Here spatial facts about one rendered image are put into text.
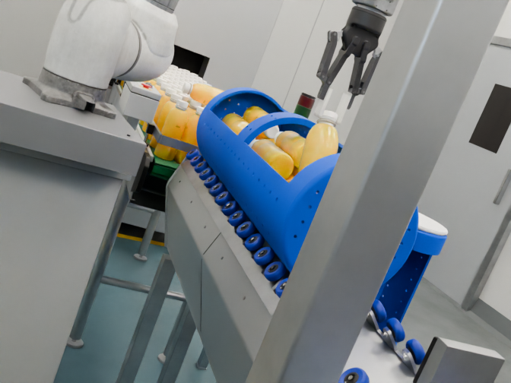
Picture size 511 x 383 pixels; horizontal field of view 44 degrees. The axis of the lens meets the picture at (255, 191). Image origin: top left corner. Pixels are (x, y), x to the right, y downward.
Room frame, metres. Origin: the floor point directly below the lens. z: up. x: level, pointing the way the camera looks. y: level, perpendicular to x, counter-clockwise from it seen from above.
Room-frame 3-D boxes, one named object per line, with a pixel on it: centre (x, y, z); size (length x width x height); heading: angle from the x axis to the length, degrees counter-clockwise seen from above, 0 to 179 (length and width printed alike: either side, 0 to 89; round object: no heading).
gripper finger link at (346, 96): (1.36, -0.11, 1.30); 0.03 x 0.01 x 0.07; 21
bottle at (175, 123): (2.12, 0.33, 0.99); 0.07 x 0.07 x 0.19
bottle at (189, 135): (2.15, 0.27, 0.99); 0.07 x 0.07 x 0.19
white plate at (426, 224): (2.04, -0.48, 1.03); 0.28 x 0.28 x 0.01
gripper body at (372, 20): (1.35, -0.08, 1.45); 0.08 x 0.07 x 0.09; 111
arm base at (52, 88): (1.49, 0.48, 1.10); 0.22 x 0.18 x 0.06; 40
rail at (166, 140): (2.14, 0.17, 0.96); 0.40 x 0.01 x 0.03; 111
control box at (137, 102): (2.16, 0.48, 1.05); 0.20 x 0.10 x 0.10; 21
